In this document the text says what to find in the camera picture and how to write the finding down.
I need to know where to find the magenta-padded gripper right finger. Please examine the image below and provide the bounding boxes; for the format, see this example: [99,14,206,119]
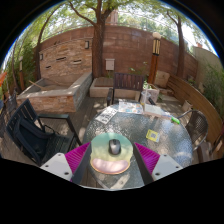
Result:
[132,142,184,186]

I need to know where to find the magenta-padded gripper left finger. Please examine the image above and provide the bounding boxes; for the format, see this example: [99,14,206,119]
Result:
[40,142,94,185]

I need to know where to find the grey computer mouse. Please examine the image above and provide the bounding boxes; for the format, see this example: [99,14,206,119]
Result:
[108,138,122,156]

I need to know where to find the pastel green pink mouse pad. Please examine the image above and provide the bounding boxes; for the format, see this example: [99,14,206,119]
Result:
[89,132,134,176]

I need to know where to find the yellow square card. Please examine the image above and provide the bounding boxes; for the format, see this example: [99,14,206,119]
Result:
[145,129,161,143]

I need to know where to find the white book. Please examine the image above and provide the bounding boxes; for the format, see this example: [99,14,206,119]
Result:
[143,103,173,119]

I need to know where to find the black metal patio chair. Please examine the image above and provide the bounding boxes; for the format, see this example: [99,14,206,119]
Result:
[5,98,83,167]

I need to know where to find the white printed paper sheet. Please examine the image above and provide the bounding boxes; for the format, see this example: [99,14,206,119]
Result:
[95,107,118,125]

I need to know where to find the colourful printed paper sheets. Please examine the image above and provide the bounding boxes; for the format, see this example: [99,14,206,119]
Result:
[118,100,144,115]

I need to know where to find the clear plastic cup with straw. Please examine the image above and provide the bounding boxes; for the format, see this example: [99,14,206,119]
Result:
[139,81,153,107]

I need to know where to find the brown wicker patio chair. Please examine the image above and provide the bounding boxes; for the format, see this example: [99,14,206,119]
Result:
[176,109,209,153]

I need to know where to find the long stone planter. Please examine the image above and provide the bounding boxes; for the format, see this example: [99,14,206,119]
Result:
[16,71,93,114]

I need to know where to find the white planter box with plant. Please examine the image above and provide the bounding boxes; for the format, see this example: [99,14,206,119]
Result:
[143,83,161,103]

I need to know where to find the low stone tree surround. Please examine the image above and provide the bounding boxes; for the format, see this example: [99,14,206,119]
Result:
[89,77,116,99]

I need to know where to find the curved wooden bench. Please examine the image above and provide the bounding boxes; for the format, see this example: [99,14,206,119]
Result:
[166,73,224,148]

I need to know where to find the dark wooden slatted chair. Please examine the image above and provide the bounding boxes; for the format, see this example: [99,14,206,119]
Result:
[106,72,147,107]

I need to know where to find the beige stone slab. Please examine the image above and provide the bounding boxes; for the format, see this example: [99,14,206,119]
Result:
[153,69,171,89]

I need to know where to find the thin leaning tree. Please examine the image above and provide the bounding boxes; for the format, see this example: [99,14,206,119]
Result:
[34,9,56,81]

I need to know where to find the orange fabric canopy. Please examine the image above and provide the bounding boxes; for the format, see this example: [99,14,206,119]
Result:
[0,71,8,88]

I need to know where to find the thick forked tree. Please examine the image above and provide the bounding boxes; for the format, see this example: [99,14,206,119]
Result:
[66,0,116,79]

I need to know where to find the slim straight tree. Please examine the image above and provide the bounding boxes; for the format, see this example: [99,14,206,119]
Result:
[166,9,186,79]

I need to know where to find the wooden garden lamp post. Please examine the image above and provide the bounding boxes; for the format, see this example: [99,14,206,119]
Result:
[147,31,162,84]

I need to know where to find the grey wall utility box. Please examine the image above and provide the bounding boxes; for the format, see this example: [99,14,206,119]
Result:
[105,58,116,71]

